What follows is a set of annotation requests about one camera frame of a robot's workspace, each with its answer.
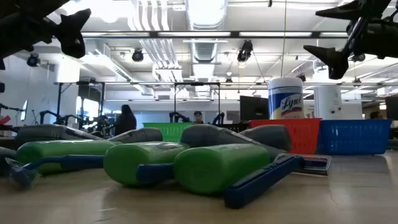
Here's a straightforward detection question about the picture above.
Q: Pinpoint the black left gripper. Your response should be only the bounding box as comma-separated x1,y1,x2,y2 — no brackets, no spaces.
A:
0,0,92,71

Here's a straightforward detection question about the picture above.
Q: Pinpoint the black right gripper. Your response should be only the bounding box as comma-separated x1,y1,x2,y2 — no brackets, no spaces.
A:
303,0,398,80

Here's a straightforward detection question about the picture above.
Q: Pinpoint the grey travel tube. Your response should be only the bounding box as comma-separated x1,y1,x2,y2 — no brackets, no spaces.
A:
107,127,164,144
180,123,289,160
0,146,17,177
14,124,104,144
239,124,294,152

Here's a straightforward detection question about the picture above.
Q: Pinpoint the green battery pack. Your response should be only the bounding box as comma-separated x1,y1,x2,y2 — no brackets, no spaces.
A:
173,143,271,195

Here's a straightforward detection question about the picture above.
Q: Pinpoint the black ceiling spotlight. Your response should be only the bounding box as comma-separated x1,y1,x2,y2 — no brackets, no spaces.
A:
131,47,145,63
26,53,42,68
236,39,254,63

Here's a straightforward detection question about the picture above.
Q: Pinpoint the white round pillar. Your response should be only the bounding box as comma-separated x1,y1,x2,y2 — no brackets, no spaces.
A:
313,85,343,121

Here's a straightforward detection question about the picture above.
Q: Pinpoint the Lysol wipes canister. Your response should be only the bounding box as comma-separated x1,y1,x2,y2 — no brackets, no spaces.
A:
267,76,305,120

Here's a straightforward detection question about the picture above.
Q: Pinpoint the blue plastic basket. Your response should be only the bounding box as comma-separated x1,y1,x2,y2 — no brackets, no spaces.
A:
316,119,392,156

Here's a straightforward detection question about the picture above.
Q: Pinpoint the red plastic basket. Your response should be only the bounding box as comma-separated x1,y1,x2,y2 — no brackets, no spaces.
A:
248,118,323,156

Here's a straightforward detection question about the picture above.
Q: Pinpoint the black computer monitor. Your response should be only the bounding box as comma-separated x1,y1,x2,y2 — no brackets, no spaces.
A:
239,95,270,122

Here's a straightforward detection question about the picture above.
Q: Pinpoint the black plastic basket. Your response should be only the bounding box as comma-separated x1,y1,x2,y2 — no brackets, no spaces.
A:
217,123,250,133

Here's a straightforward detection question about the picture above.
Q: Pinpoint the green plastic basket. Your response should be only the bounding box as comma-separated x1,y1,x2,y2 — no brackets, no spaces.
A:
142,122,195,143

